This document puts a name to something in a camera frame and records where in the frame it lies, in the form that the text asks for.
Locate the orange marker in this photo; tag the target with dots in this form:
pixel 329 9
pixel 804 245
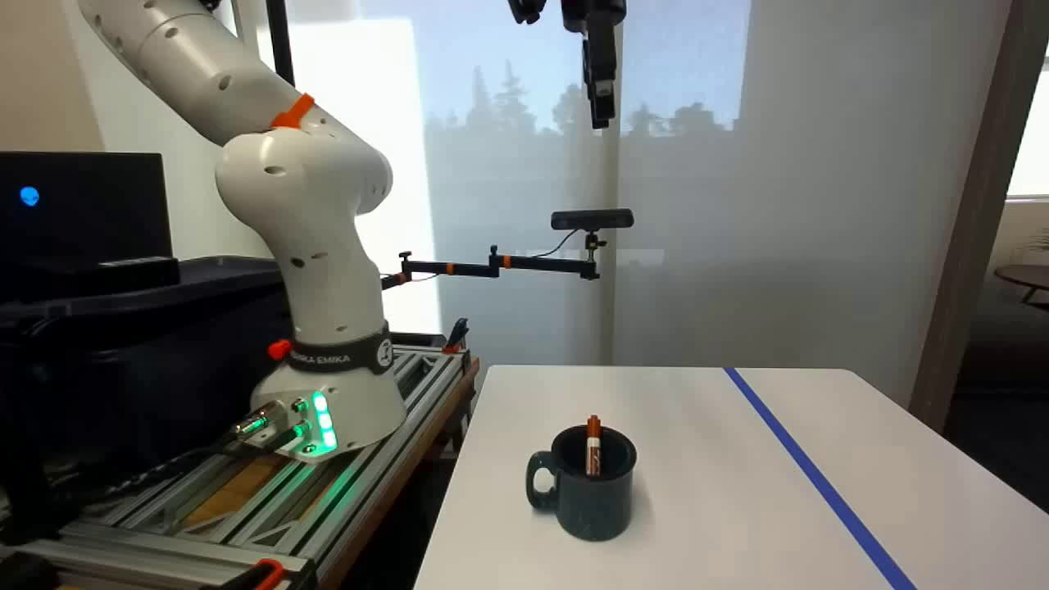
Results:
pixel 594 443

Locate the blue tape line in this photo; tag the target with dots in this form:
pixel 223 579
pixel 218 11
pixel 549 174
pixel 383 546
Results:
pixel 813 471

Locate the black vertical pole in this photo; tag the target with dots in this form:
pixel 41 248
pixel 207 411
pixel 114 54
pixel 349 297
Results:
pixel 279 38

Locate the black equipment cart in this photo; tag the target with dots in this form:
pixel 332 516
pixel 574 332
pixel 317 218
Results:
pixel 141 348

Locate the black stereo camera bar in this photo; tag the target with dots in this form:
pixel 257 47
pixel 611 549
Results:
pixel 592 218

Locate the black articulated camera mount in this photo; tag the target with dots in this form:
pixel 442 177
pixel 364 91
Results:
pixel 493 263

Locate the black monitor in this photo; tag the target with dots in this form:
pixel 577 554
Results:
pixel 84 209

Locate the round wooden table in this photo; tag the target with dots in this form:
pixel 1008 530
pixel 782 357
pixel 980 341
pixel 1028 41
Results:
pixel 1028 278

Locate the orange black clamp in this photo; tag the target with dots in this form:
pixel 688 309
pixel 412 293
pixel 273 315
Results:
pixel 271 576

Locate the dark green mug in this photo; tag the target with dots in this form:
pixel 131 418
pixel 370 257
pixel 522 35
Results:
pixel 592 493

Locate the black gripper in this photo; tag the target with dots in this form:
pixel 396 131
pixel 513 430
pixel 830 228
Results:
pixel 594 21

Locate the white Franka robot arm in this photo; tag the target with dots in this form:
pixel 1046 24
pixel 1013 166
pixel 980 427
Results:
pixel 300 185

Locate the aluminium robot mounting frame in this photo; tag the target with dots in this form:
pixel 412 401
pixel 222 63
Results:
pixel 218 513

